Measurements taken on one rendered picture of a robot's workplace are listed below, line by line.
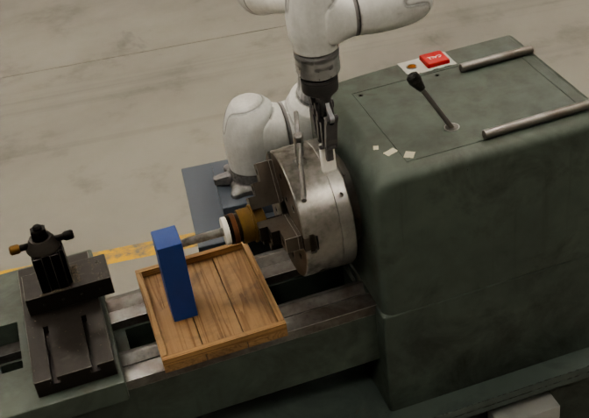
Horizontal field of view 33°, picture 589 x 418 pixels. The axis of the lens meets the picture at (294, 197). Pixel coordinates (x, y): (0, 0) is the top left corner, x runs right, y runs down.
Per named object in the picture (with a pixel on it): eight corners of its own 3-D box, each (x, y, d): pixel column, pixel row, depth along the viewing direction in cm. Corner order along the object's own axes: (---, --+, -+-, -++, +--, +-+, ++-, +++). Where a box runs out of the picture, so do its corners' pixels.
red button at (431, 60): (440, 56, 261) (440, 49, 260) (450, 66, 256) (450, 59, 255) (419, 61, 260) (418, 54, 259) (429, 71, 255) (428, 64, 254)
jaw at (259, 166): (292, 198, 243) (279, 151, 243) (295, 197, 238) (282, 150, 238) (248, 210, 241) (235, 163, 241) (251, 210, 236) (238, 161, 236)
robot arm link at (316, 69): (301, 62, 191) (304, 89, 194) (345, 51, 192) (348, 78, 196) (287, 43, 198) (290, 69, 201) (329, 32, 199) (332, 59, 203)
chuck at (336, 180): (315, 201, 264) (309, 111, 242) (358, 287, 243) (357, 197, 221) (302, 205, 264) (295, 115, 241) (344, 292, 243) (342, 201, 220)
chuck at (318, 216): (301, 205, 264) (295, 115, 241) (344, 292, 243) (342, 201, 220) (270, 215, 262) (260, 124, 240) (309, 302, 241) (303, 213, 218)
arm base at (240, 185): (210, 170, 311) (208, 155, 308) (280, 156, 314) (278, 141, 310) (219, 202, 296) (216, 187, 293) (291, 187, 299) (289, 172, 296)
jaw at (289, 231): (300, 208, 237) (315, 232, 227) (302, 225, 239) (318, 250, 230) (255, 220, 235) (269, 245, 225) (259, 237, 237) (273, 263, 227)
